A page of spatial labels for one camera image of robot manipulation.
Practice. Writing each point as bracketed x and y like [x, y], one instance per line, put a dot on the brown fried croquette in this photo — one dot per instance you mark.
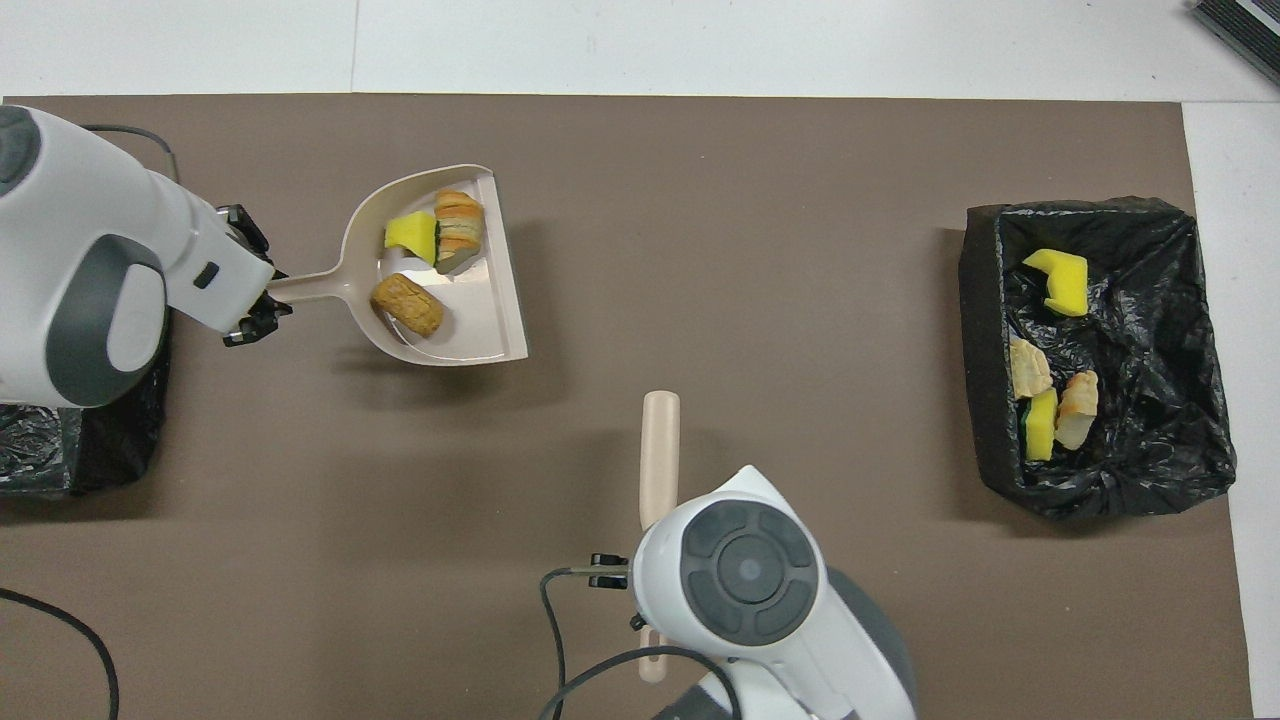
[407, 304]

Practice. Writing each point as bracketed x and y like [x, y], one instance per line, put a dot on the brown paper table mat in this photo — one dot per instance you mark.
[700, 150]

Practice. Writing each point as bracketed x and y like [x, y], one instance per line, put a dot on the dark ribbed box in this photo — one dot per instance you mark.
[1245, 25]

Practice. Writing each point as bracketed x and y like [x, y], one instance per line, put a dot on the beige brush black bristles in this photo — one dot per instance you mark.
[660, 450]

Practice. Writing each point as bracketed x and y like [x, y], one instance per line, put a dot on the notched green yellow sponge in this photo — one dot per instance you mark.
[1068, 285]

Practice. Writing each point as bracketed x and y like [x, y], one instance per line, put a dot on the black bag-lined bin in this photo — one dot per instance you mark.
[1150, 400]
[110, 440]

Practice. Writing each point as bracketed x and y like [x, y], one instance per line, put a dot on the croissant piece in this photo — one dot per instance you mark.
[1030, 370]
[460, 230]
[1077, 405]

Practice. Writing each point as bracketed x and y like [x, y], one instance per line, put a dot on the beige plastic dustpan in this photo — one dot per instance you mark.
[470, 320]

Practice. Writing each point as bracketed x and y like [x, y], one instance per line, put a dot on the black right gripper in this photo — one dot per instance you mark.
[610, 575]

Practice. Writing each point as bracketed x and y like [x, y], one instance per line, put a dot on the yellow sponge piece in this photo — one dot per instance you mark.
[1042, 430]
[408, 235]

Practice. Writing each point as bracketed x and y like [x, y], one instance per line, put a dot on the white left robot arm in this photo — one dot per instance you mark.
[80, 250]

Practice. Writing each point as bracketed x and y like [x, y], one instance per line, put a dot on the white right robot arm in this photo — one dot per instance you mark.
[750, 570]

